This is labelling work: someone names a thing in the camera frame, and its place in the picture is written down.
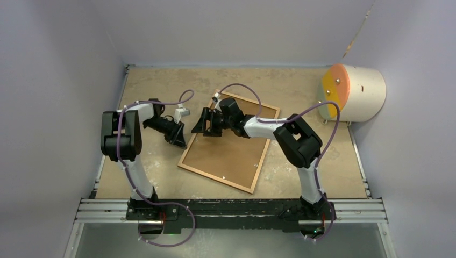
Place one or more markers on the cream cylinder with coloured lid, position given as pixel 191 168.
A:
pixel 358 91

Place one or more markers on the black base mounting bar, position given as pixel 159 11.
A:
pixel 287 215

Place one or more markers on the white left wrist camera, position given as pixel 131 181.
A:
pixel 180 112

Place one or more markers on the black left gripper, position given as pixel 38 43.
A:
pixel 176 137

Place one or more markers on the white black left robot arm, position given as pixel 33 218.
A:
pixel 121 142

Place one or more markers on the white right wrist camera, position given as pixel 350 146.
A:
pixel 216 101

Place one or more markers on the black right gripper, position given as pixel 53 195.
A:
pixel 208 114

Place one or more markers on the wooden picture frame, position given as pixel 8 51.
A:
pixel 213 176

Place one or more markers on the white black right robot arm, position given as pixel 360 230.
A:
pixel 298 141

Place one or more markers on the aluminium rail frame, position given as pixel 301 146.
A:
pixel 347 211

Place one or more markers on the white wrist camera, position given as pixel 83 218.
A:
pixel 180 112
pixel 216 101

